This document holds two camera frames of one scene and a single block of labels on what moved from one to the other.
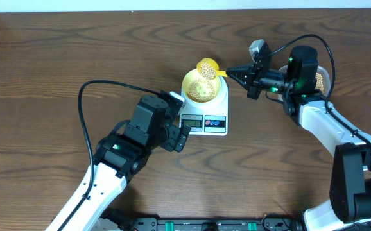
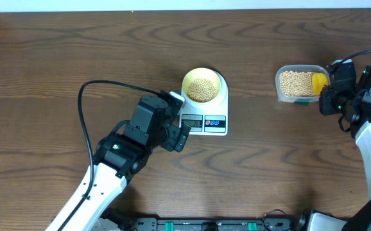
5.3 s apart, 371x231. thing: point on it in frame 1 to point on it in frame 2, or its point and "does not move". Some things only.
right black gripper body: (274, 81) to (334, 102)
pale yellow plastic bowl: (199, 89) does not move
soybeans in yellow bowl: (201, 90) does not move
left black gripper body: (176, 138) does not move
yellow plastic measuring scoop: (208, 68) to (318, 81)
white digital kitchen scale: (212, 121) does not move
